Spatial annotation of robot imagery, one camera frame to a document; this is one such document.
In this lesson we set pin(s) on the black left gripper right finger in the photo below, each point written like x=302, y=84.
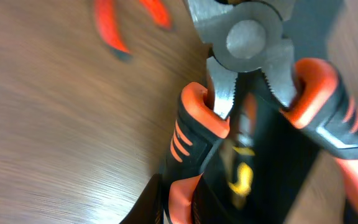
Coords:
x=257, y=172

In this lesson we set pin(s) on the orange black needle-nose pliers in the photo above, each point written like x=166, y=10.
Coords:
x=309, y=93

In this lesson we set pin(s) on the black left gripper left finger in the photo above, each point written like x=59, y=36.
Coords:
x=148, y=208

